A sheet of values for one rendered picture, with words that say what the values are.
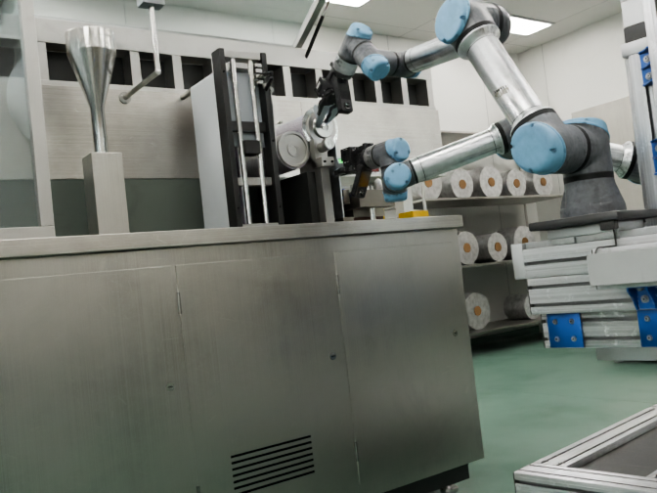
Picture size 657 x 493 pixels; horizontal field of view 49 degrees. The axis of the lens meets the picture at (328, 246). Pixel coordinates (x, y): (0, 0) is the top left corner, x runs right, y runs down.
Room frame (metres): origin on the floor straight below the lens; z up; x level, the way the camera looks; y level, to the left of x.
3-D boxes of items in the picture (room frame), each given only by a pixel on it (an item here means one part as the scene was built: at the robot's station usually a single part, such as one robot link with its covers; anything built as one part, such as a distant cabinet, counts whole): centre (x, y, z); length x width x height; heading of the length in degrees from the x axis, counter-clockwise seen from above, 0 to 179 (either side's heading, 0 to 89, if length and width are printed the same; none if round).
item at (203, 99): (2.33, 0.34, 1.17); 0.34 x 0.05 x 0.54; 36
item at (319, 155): (2.35, -0.01, 1.05); 0.06 x 0.05 x 0.31; 36
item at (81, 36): (2.07, 0.63, 1.50); 0.14 x 0.14 x 0.06
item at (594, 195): (1.72, -0.64, 0.87); 0.15 x 0.15 x 0.10
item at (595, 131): (1.72, -0.64, 0.98); 0.13 x 0.12 x 0.14; 126
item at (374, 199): (2.64, -0.07, 1.00); 0.40 x 0.16 x 0.06; 36
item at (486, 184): (6.20, -1.36, 0.92); 1.83 x 0.53 x 1.85; 126
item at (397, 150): (2.21, -0.23, 1.11); 0.11 x 0.08 x 0.09; 36
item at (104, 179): (2.07, 0.63, 1.18); 0.14 x 0.14 x 0.57
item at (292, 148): (2.43, 0.15, 1.17); 0.26 x 0.12 x 0.12; 36
